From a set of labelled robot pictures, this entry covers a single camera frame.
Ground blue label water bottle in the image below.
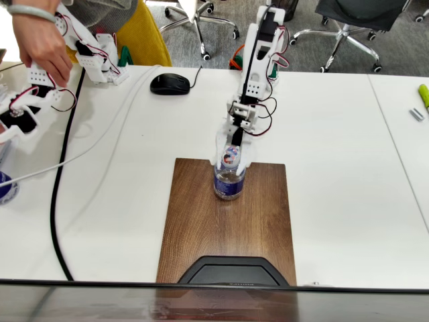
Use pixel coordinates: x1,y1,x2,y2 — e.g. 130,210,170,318
213,146,247,201

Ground white leader robot arm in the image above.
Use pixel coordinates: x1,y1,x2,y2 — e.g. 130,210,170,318
0,3,131,155

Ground person's left forearm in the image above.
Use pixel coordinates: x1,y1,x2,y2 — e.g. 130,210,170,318
13,0,60,13

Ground person's left hand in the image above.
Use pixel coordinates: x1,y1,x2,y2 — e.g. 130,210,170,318
12,16,73,89

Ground brown wooden board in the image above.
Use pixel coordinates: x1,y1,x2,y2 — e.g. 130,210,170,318
156,158,298,286

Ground black computer mouse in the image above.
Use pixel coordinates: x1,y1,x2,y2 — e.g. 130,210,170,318
149,72,192,96

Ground black monitor stand base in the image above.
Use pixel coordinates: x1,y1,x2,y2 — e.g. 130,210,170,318
176,256,291,286

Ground black office chair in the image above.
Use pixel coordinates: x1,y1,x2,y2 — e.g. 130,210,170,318
288,0,413,74

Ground grey knit sweater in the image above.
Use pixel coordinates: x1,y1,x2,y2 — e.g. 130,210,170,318
62,0,139,34

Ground yellow-green marker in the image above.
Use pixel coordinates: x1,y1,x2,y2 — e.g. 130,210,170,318
418,83,429,117

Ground dark glossy screen edge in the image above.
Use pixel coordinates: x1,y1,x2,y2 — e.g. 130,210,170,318
0,278,429,322

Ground blue and white cup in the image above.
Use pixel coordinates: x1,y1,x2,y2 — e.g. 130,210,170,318
0,170,20,205

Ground black mouse cable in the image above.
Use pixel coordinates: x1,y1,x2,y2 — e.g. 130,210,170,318
189,65,204,90

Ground orange cable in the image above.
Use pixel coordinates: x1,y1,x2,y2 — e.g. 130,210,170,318
229,43,247,70

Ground thin grey cable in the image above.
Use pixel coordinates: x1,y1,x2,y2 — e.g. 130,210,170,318
56,66,158,235

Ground yellow corduroy skirt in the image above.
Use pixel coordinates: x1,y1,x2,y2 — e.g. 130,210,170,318
65,1,173,67

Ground thick black cable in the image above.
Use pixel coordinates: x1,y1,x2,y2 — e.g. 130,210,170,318
49,68,84,281

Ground white cable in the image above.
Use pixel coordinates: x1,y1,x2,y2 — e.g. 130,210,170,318
0,65,162,187

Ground pale jade bracelet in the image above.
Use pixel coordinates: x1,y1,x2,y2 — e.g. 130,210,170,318
7,3,57,24

